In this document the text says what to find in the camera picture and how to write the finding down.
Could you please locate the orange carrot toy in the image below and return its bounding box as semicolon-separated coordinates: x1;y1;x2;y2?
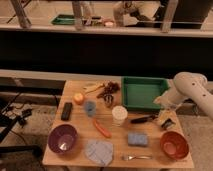
93;119;111;138

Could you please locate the blue small cup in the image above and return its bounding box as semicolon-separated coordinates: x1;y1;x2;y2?
84;101;96;117

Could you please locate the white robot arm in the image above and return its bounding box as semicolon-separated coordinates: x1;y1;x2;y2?
154;72;213;128

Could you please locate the black rectangular block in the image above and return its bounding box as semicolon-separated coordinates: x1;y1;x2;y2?
61;102;73;121

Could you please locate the grey-blue folded cloth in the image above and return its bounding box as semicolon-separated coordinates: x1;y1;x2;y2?
85;140;114;166

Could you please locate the green plastic tray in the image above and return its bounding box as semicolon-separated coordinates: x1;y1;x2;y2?
121;77;169;111

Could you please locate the orange bowl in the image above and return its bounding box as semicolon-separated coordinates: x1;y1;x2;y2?
160;131;189;160

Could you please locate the yellow banana toy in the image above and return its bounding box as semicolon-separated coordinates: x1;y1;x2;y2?
83;83;104;93

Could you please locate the blue sponge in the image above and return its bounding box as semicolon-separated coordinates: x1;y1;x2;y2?
128;132;148;147

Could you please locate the wooden table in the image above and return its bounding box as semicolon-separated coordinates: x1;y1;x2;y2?
43;81;194;169

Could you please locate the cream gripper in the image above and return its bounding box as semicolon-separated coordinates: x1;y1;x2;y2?
157;110;175;130

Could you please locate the purple bowl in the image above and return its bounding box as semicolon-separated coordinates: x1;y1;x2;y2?
48;124;78;154

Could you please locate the orange round fruit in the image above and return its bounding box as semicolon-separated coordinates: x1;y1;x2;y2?
73;93;85;105

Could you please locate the silver fork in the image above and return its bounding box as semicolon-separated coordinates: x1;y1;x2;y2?
121;155;152;161

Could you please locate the black dish brush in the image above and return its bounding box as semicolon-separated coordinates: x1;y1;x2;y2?
130;115;157;124

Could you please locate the red round object in background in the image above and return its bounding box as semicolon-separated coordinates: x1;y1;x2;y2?
103;20;114;27

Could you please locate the white cup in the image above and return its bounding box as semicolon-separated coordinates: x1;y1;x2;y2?
112;106;128;126

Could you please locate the green tray in background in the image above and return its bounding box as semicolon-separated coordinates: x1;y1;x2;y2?
51;14;75;25

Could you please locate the metal cookie cutter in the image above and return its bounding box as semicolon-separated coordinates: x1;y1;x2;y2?
104;94;114;107

